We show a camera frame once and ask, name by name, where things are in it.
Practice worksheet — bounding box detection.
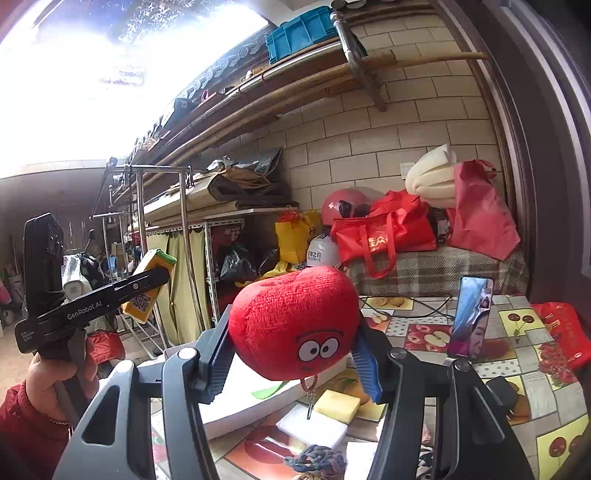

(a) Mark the blue plastic crate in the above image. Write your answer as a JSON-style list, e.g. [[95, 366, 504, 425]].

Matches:
[[266, 6, 337, 64]]

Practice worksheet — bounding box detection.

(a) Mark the black plastic bag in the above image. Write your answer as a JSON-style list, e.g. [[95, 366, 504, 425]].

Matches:
[[219, 242, 280, 283]]

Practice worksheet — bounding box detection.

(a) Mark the yellow sponge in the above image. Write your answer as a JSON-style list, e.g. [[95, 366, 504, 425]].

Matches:
[[314, 390, 361, 424]]

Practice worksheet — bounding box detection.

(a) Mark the dark red fabric bag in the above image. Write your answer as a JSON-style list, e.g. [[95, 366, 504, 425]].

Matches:
[[448, 159, 521, 261]]

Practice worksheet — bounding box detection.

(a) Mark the yellow shopping bag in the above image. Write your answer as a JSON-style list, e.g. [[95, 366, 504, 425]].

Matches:
[[274, 210, 322, 265]]

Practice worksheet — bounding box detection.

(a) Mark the black cable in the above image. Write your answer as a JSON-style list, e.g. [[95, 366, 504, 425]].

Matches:
[[359, 292, 456, 320]]

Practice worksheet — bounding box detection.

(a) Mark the red tote bag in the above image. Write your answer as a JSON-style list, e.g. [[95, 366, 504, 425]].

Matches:
[[331, 190, 437, 279]]

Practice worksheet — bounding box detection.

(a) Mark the yellow tissue pack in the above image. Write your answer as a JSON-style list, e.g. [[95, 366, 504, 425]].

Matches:
[[121, 248, 177, 324]]

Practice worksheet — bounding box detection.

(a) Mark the white shallow box tray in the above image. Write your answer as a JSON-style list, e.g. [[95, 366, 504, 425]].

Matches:
[[151, 345, 350, 441]]

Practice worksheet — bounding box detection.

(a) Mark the red apple plush toy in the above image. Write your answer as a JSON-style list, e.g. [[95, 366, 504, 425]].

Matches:
[[228, 266, 363, 381]]

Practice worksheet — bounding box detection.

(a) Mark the person's left hand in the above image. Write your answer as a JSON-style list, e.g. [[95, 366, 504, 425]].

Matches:
[[24, 340, 99, 424]]

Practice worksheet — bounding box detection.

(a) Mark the cream foam roll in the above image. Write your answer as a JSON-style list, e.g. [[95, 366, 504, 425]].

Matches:
[[405, 143, 457, 209]]

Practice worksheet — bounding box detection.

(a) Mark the white helmet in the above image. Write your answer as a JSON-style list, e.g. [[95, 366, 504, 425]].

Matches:
[[307, 234, 342, 268]]

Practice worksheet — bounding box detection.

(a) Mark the metal clothes rack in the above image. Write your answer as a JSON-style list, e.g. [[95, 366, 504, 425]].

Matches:
[[99, 158, 221, 346]]

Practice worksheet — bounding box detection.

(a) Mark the red plastic bag right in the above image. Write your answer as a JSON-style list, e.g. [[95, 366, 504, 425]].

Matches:
[[532, 302, 591, 371]]

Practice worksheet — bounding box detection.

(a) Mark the smartphone on stand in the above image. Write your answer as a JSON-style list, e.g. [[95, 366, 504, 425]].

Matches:
[[448, 276, 494, 360]]

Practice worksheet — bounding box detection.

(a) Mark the yellow curtain shelf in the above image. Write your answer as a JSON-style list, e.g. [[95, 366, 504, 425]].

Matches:
[[147, 229, 212, 346]]

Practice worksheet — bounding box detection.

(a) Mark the pink helmet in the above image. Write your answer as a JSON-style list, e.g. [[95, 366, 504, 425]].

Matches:
[[321, 188, 370, 226]]

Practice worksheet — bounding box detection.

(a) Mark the black box device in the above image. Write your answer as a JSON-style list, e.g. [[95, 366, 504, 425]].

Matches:
[[487, 376, 518, 412]]

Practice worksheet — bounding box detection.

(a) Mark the blue grey scrunchie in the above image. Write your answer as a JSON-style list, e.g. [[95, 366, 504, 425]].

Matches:
[[283, 445, 346, 480]]

